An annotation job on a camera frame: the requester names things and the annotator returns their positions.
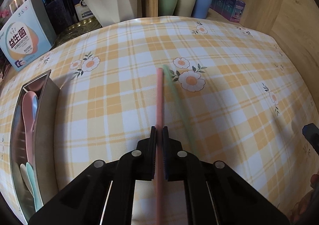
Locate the blue cup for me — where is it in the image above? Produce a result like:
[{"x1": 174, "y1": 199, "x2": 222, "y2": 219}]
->
[{"x1": 192, "y1": 0, "x2": 213, "y2": 19}]

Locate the pink chopstick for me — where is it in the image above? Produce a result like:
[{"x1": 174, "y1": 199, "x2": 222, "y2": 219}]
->
[{"x1": 155, "y1": 68, "x2": 164, "y2": 224}]

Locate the blue spoon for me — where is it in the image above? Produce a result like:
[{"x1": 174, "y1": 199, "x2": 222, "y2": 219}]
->
[{"x1": 32, "y1": 95, "x2": 38, "y2": 120}]

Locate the right hand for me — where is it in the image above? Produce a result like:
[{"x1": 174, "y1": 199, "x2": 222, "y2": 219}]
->
[{"x1": 289, "y1": 173, "x2": 319, "y2": 224}]

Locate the gold rimmed glass dish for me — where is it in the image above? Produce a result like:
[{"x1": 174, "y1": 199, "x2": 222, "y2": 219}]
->
[{"x1": 51, "y1": 17, "x2": 102, "y2": 49}]

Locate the pink blossom plant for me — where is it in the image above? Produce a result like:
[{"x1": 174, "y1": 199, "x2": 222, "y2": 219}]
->
[{"x1": 0, "y1": 9, "x2": 11, "y2": 26}]

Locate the green cup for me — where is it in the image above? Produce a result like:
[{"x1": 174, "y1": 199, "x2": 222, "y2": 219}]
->
[{"x1": 158, "y1": 0, "x2": 178, "y2": 16}]

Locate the purple small box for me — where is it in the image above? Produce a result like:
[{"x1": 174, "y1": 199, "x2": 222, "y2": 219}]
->
[{"x1": 211, "y1": 0, "x2": 245, "y2": 23}]

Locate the white spoon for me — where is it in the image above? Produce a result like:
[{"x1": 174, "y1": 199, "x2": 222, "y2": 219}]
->
[{"x1": 20, "y1": 163, "x2": 34, "y2": 197}]

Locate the light blue probiotics box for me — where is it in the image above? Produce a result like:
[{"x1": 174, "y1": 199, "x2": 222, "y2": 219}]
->
[{"x1": 1, "y1": 0, "x2": 57, "y2": 71}]

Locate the green chopstick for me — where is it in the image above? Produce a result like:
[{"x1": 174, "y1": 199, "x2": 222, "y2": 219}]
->
[{"x1": 162, "y1": 64, "x2": 198, "y2": 156}]

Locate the teal spoon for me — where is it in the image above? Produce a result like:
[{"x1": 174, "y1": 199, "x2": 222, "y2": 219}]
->
[{"x1": 26, "y1": 162, "x2": 43, "y2": 212}]

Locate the beige cup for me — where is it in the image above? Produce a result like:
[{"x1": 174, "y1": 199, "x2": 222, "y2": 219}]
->
[{"x1": 174, "y1": 0, "x2": 196, "y2": 17}]

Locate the pink spoon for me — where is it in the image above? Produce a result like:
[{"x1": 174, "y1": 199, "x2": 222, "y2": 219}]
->
[{"x1": 22, "y1": 91, "x2": 36, "y2": 165}]

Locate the yellow plaid tablecloth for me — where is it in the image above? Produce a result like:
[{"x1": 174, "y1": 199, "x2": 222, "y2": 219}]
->
[{"x1": 1, "y1": 17, "x2": 318, "y2": 221}]

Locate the steel utensil tray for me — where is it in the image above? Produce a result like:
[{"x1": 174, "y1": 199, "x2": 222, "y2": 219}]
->
[{"x1": 10, "y1": 70, "x2": 60, "y2": 222}]

